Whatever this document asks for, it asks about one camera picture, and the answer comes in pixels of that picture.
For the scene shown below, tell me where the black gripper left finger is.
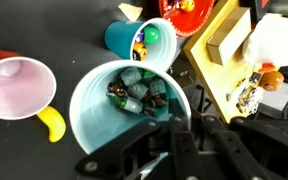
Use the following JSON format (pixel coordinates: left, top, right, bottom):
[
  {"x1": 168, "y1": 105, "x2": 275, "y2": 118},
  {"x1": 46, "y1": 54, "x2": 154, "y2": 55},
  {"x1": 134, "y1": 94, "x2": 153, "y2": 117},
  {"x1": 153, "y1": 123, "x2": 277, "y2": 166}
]
[{"x1": 74, "y1": 98, "x2": 207, "y2": 180}]

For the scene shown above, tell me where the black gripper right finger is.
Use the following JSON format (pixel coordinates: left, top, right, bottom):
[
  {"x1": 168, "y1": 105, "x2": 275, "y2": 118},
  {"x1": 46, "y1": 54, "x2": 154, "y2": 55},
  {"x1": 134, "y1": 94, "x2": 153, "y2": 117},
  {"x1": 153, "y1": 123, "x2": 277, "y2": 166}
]
[{"x1": 190, "y1": 106, "x2": 288, "y2": 180}]

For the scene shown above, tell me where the green foil candy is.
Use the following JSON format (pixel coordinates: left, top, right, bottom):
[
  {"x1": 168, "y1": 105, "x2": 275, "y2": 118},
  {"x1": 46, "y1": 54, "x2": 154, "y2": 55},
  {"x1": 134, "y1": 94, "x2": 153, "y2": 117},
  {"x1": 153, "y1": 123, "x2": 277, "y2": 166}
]
[
  {"x1": 106, "y1": 91, "x2": 144, "y2": 115},
  {"x1": 119, "y1": 66, "x2": 143, "y2": 86},
  {"x1": 127, "y1": 82, "x2": 151, "y2": 100},
  {"x1": 149, "y1": 78, "x2": 168, "y2": 97}
]

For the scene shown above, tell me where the blue plastic cup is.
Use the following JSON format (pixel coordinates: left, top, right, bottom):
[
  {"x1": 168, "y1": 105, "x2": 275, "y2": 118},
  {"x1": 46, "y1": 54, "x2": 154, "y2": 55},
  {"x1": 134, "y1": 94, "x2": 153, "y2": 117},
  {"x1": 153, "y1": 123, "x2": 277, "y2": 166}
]
[
  {"x1": 68, "y1": 59, "x2": 192, "y2": 155},
  {"x1": 104, "y1": 17, "x2": 178, "y2": 73}
]

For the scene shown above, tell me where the red plastic cup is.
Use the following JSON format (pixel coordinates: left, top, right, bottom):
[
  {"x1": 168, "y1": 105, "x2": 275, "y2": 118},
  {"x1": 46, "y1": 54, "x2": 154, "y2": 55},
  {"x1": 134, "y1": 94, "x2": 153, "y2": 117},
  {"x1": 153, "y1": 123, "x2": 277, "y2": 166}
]
[{"x1": 0, "y1": 49, "x2": 58, "y2": 121}]

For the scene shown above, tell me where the crumpled clear plastic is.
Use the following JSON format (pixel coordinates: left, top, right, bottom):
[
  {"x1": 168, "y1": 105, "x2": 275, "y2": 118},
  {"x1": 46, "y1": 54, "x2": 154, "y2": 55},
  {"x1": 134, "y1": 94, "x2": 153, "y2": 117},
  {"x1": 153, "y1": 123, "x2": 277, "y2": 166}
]
[{"x1": 235, "y1": 78, "x2": 265, "y2": 116}]

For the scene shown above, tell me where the brown ball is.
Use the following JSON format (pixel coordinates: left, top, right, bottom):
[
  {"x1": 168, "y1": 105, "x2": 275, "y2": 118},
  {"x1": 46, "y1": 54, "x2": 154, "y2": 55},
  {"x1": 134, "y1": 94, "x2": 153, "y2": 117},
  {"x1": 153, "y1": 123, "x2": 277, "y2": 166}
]
[{"x1": 259, "y1": 70, "x2": 285, "y2": 92}]

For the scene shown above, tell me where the orange black candy ball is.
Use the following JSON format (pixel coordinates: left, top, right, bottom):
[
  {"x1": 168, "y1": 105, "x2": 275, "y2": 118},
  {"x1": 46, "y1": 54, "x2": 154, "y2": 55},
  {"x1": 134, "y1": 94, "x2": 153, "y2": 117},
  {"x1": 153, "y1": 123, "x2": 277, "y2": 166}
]
[{"x1": 132, "y1": 42, "x2": 148, "y2": 62}]

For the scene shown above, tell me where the small tan cardboard box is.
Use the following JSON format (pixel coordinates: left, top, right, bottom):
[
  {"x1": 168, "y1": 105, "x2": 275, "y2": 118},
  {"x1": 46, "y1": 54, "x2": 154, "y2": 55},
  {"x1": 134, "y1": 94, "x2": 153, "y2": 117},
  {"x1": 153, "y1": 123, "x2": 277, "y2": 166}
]
[{"x1": 206, "y1": 7, "x2": 252, "y2": 67}]

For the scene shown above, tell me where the white plush chicken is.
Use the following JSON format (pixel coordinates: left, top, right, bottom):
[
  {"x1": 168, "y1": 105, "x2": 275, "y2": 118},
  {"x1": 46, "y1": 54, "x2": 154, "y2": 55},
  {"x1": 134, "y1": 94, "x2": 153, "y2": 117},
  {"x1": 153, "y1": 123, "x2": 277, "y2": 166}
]
[{"x1": 242, "y1": 13, "x2": 288, "y2": 73}]

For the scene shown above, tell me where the green candy ball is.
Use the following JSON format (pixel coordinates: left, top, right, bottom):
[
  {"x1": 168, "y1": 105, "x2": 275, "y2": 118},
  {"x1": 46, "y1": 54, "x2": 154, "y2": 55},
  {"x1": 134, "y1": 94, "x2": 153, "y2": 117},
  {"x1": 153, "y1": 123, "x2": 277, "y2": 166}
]
[{"x1": 142, "y1": 25, "x2": 161, "y2": 46}]

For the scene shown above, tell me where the red bowl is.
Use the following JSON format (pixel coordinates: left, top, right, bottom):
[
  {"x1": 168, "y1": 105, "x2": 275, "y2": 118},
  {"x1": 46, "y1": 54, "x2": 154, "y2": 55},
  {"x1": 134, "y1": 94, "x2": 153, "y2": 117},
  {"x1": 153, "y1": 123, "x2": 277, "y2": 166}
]
[{"x1": 158, "y1": 0, "x2": 216, "y2": 39}]

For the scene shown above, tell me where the yellow toy banana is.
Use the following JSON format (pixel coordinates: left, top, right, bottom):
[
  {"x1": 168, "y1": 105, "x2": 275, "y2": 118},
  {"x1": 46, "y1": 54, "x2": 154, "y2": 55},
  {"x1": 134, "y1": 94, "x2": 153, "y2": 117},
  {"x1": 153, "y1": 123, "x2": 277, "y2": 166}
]
[{"x1": 36, "y1": 105, "x2": 67, "y2": 144}]

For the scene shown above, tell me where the small cardboard scrap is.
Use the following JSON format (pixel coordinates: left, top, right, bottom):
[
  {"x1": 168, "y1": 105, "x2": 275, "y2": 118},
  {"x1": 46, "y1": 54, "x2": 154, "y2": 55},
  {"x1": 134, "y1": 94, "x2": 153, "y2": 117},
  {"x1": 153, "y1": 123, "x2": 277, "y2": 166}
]
[{"x1": 117, "y1": 2, "x2": 144, "y2": 23}]

